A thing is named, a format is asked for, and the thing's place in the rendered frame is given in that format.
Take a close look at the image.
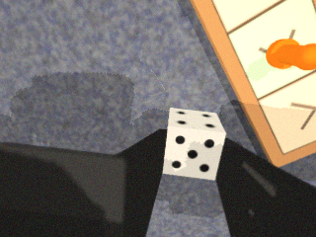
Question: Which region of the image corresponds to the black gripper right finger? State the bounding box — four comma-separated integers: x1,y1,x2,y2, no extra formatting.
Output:
215,137,316,237

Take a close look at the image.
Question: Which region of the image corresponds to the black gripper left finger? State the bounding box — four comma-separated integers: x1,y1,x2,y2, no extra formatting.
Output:
0,128,168,237

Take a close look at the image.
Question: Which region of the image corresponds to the wooden game board with arrow squares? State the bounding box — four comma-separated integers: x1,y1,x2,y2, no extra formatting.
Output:
211,0,316,155

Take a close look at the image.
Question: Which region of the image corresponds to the white die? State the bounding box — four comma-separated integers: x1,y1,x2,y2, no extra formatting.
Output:
163,108,226,180

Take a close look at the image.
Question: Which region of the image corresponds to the orange pawn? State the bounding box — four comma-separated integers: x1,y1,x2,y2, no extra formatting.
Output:
266,39,316,70

